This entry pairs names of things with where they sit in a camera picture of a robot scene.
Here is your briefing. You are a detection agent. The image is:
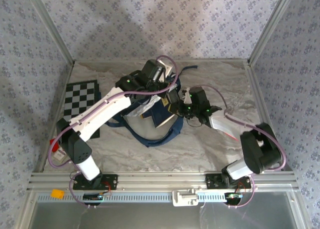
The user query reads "navy blue student backpack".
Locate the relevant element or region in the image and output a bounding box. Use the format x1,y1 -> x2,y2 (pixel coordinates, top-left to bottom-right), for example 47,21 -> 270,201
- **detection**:
104,61 -> 199,149

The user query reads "red packet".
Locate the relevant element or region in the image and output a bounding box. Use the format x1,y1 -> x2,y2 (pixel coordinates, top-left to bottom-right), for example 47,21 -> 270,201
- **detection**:
224,130 -> 239,142

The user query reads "black grey checkerboard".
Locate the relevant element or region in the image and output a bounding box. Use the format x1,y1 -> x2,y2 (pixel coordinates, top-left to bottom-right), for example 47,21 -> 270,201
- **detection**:
62,80 -> 101,140

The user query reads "right small circuit board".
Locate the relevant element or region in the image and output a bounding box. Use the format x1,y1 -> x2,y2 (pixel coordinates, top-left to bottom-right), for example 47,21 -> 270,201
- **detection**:
224,192 -> 243,201

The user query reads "small circuit board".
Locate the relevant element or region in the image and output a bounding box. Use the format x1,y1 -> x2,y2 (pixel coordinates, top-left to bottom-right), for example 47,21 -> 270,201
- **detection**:
83,192 -> 105,202
224,192 -> 243,201

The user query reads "small red block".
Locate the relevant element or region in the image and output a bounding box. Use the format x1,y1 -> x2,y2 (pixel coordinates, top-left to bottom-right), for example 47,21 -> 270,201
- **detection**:
49,138 -> 60,152

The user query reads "playing card box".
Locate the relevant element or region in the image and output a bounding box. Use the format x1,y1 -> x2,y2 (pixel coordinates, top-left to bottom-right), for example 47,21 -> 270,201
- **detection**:
51,148 -> 70,164

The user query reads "grey metal sheet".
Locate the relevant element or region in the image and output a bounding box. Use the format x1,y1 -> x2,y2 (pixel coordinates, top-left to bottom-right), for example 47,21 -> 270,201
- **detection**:
27,201 -> 307,229

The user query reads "left small circuit board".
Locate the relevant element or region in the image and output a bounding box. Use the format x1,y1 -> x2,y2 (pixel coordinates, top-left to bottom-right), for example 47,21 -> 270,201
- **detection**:
83,192 -> 105,202

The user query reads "orange connector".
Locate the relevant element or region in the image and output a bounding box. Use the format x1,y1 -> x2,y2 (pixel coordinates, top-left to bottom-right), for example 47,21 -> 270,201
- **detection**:
50,189 -> 65,199

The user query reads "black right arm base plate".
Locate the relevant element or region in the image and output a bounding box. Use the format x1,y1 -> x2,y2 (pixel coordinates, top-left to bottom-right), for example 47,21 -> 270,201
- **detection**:
205,173 -> 252,190

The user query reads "aluminium frame cross rail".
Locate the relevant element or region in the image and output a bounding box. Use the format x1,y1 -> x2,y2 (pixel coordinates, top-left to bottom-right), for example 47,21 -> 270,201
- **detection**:
26,171 -> 300,192

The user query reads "white plastic bracket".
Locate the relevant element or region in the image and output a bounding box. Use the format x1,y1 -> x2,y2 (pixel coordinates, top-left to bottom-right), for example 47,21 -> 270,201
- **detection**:
172,188 -> 200,207

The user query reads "slotted grey cable duct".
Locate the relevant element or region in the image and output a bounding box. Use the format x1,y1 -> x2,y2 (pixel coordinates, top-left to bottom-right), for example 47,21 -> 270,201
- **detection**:
36,191 -> 293,202

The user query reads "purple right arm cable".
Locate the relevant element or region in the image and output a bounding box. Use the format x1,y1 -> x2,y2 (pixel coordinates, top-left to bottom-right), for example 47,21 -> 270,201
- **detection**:
199,85 -> 288,210

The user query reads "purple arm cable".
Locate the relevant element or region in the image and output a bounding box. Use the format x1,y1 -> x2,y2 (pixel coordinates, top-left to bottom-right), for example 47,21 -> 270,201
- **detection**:
199,85 -> 288,210
48,55 -> 180,210

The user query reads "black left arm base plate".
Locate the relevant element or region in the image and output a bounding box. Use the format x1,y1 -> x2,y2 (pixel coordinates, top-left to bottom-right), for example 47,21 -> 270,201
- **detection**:
72,174 -> 119,191

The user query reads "aluminium frame post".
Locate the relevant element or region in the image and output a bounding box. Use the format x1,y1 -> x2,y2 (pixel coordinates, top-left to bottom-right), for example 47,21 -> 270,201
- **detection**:
247,0 -> 300,67
24,0 -> 76,67

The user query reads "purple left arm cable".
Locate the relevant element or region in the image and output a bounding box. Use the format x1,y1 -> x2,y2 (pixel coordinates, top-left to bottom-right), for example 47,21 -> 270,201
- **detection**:
48,55 -> 180,210

